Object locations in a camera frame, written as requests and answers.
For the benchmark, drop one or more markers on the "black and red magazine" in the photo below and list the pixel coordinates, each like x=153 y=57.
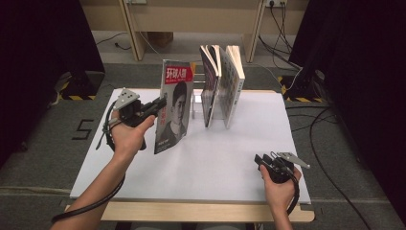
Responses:
x=175 y=105

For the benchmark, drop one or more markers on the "person's right hand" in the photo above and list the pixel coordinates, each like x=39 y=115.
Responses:
x=284 y=196

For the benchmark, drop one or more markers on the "black curtain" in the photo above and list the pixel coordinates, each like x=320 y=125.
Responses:
x=38 y=64
x=367 y=80

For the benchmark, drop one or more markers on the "clear acrylic book rack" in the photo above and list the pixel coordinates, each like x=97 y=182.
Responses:
x=198 y=108

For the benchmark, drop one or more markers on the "person's left hand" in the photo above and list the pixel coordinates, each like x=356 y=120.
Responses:
x=127 y=140

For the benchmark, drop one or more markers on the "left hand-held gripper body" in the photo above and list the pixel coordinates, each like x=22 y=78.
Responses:
x=132 y=111

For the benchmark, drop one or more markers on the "brown cardboard box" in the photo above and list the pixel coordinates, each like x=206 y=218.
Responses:
x=161 y=38

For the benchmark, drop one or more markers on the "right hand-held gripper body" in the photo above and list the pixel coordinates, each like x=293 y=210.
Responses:
x=279 y=171

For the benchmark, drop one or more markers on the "black stand base striped tape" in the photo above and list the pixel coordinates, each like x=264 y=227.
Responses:
x=83 y=84
x=303 y=86

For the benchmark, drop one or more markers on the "white book with picture grid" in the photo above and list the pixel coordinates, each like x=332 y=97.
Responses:
x=231 y=83

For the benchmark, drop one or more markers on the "white wall socket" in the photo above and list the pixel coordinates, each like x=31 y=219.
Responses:
x=136 y=1
x=277 y=2

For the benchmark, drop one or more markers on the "beige wooden desk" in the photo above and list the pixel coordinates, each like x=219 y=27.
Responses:
x=191 y=12

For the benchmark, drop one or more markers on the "white table mat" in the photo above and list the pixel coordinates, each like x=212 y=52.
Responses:
x=217 y=159

